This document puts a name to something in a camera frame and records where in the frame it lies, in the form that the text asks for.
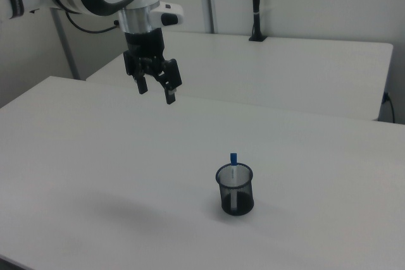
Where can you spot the black mesh pen cup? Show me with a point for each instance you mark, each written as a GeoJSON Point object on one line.
{"type": "Point", "coordinates": [238, 207]}

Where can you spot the white marker with blue cap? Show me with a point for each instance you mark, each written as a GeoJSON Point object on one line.
{"type": "Point", "coordinates": [233, 157]}

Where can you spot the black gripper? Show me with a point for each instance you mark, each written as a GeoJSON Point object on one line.
{"type": "Point", "coordinates": [144, 48]}

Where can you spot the black pole with table clamp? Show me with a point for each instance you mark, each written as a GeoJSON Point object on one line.
{"type": "Point", "coordinates": [257, 4]}

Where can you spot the white side table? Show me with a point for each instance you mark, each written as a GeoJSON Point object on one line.
{"type": "Point", "coordinates": [269, 71]}

